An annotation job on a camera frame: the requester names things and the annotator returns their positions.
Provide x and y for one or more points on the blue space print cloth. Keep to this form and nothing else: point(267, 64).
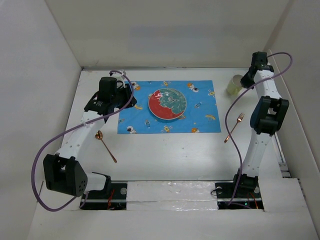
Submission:
point(201, 114)

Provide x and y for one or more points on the red and teal plate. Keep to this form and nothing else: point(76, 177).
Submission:
point(167, 103)

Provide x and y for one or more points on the pale yellow mug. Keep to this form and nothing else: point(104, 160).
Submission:
point(234, 86)

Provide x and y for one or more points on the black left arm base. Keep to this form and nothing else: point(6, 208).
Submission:
point(102, 193)

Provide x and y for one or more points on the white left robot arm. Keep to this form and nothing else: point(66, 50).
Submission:
point(141, 157)

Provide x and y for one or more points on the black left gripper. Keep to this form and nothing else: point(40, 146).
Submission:
point(126, 91)

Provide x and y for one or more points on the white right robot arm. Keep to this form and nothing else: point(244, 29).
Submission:
point(266, 119)

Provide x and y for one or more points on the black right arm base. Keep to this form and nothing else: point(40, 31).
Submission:
point(241, 193)

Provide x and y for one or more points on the copper fork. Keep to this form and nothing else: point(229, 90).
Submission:
point(238, 120)

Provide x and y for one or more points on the copper spoon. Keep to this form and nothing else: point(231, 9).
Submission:
point(99, 136)

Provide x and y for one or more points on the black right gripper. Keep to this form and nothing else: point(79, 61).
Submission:
point(245, 82)

